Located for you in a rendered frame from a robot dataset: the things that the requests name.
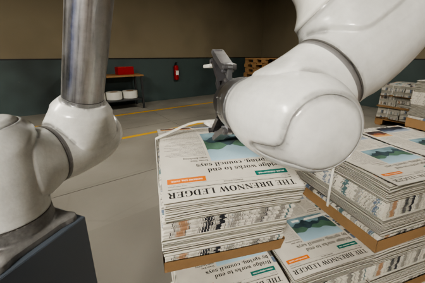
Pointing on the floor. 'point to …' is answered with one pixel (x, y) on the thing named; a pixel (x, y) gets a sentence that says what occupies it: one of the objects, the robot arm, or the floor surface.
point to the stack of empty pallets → (256, 64)
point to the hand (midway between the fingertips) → (210, 94)
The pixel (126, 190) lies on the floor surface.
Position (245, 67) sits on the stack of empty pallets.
